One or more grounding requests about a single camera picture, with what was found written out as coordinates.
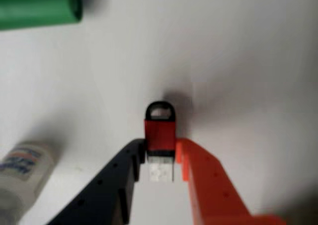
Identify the dark navy gripper finger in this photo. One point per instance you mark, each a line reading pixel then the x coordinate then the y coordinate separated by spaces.
pixel 106 185

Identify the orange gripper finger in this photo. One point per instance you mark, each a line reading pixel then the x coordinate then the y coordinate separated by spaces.
pixel 216 192

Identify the red and black usb stick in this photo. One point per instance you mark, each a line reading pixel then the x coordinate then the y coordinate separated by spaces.
pixel 160 135

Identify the small white dropper bottle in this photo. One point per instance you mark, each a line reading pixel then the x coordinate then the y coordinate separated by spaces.
pixel 22 170

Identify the black marker with green cap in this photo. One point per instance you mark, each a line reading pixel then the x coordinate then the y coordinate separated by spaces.
pixel 37 7

